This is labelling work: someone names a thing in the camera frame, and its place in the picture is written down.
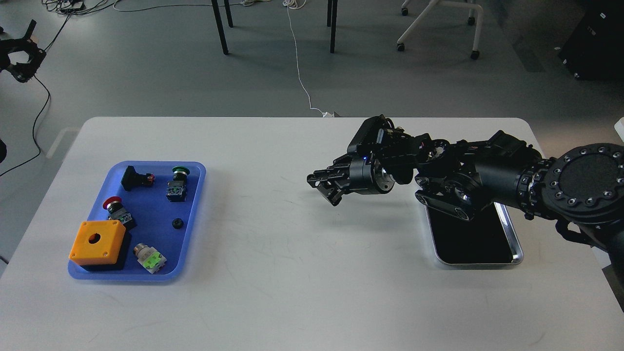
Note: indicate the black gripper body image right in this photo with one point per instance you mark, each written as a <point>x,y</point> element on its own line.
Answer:
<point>366,176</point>

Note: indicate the silver metal tray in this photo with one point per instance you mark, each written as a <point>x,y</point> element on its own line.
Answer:
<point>489,241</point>

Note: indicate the blue plastic tray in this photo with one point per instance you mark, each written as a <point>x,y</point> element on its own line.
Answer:
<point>153,213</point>

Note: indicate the black table leg right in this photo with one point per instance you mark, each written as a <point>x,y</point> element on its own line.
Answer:
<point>331,22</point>

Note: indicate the black table leg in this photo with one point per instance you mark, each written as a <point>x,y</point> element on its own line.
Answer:
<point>331,22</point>
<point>219,22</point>

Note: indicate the red emergency stop button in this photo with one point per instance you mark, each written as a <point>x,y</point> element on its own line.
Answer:
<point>113,205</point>

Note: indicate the white rolling chair base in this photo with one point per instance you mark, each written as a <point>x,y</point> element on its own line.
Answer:
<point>428,19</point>

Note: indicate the black table leg left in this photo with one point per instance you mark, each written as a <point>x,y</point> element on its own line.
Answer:
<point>219,22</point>

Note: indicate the black equipment case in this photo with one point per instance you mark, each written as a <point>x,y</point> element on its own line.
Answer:
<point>595,49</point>

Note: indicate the black selector switch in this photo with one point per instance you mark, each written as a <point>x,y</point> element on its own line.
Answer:
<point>131,179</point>

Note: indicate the green push button switch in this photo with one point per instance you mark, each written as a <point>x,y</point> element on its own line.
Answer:
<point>177,187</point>

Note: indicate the orange button enclosure box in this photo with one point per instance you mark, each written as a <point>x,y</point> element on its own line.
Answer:
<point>98,243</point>

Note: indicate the green white contact block switch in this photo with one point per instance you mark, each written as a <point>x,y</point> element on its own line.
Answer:
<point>149,258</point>

